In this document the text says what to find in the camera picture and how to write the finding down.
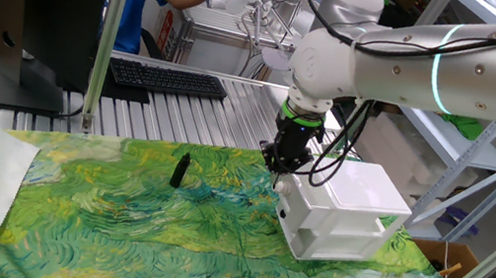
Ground white plastic drawer cabinet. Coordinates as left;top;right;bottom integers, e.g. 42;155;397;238
266;149;420;277

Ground green cloth bundle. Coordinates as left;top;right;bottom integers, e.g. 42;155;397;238
449;113;488;143

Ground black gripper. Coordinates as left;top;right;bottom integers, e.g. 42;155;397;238
256;114;327;181

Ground painted landscape cloth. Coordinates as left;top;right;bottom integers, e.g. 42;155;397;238
0;106;496;278

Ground small black cylinder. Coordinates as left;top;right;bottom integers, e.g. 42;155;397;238
168;149;194;191

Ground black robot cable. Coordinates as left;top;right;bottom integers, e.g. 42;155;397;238
263;0;496;234

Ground grey metal shelf rack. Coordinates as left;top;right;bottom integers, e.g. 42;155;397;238
381;0;496;250

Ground white foam blocks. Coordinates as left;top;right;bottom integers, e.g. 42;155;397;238
348;107;443;200

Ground black keyboard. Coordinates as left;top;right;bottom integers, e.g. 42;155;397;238
106;56;231;104

